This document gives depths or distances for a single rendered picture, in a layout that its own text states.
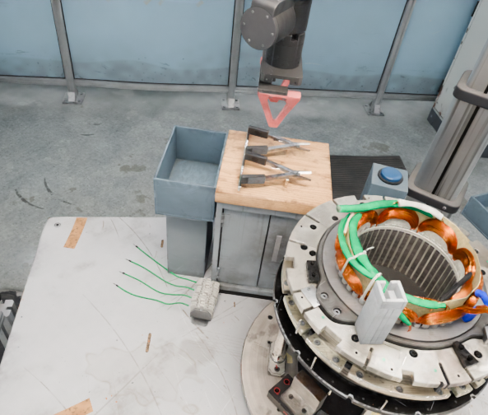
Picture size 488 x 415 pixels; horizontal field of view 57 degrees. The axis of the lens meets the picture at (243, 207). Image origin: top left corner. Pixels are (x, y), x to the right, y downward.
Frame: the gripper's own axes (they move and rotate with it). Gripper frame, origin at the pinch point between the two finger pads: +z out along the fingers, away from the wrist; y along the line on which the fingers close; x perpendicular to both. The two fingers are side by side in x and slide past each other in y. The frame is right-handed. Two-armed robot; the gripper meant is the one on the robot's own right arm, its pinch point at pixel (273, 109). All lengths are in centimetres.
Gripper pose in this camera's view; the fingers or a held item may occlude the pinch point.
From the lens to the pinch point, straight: 80.7
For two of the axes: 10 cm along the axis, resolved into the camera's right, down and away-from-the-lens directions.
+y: -0.7, 6.9, -7.2
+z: -1.0, 7.1, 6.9
